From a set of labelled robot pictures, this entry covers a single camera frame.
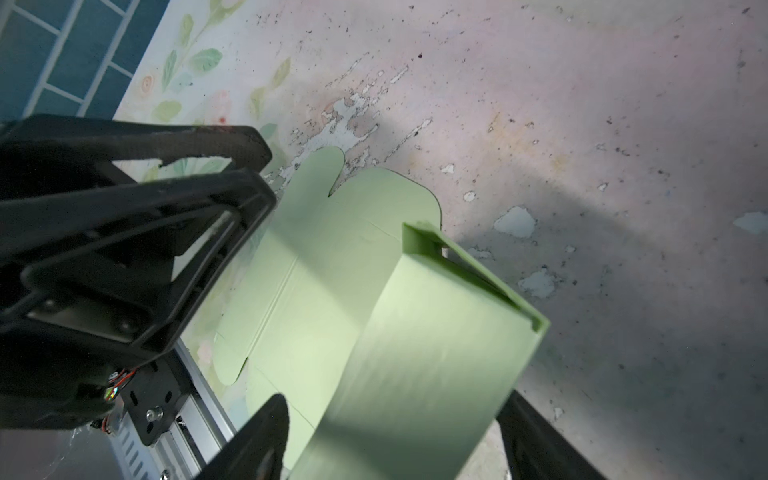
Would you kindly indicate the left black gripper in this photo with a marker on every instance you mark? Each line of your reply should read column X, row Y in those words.
column 98, row 269

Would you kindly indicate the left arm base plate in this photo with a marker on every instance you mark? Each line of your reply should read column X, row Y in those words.
column 155, row 395

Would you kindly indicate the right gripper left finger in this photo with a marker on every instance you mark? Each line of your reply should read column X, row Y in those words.
column 257, row 450

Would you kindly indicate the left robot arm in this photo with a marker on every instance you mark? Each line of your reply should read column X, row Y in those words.
column 69, row 395

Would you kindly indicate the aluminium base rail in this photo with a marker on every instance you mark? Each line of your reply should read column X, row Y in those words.
column 200, row 431

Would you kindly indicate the light green paper box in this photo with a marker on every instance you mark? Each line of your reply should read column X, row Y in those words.
column 394, row 347

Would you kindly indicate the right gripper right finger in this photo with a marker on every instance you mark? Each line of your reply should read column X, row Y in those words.
column 535, row 450

